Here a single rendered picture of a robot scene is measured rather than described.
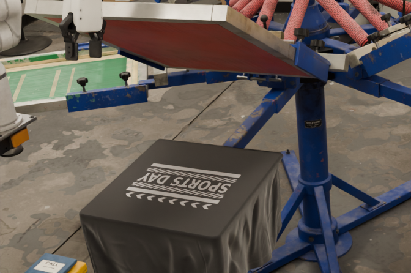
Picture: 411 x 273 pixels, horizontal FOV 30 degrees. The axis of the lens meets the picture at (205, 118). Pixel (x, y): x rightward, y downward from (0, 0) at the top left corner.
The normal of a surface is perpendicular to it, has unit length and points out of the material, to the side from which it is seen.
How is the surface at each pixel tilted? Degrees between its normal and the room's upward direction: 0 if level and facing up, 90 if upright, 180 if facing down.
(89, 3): 90
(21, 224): 0
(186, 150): 0
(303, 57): 90
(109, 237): 94
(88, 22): 96
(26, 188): 0
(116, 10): 58
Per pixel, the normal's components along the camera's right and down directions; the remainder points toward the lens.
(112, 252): -0.57, 0.50
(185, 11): -0.43, -0.12
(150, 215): -0.11, -0.90
